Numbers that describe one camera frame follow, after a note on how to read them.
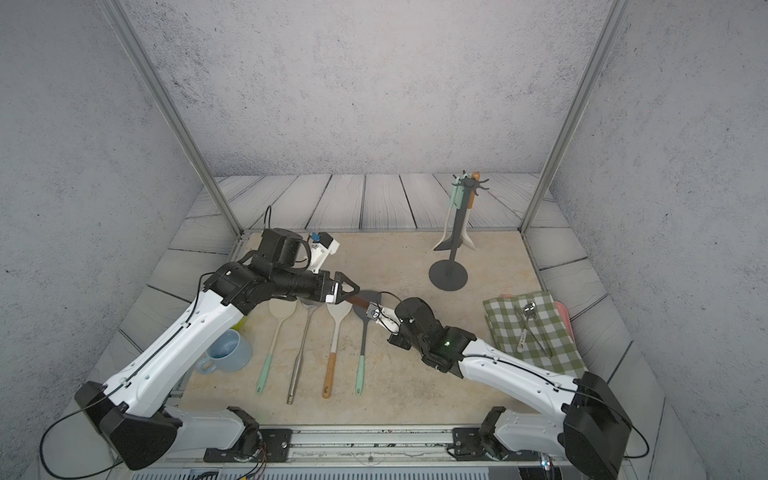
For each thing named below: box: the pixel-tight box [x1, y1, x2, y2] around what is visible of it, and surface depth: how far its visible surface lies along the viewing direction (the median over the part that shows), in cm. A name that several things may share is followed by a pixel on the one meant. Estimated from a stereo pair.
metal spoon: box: [516, 301, 537, 354], surface depth 97 cm
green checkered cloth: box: [483, 291, 587, 379], surface depth 95 cm
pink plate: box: [554, 301, 575, 343], surface depth 97 cm
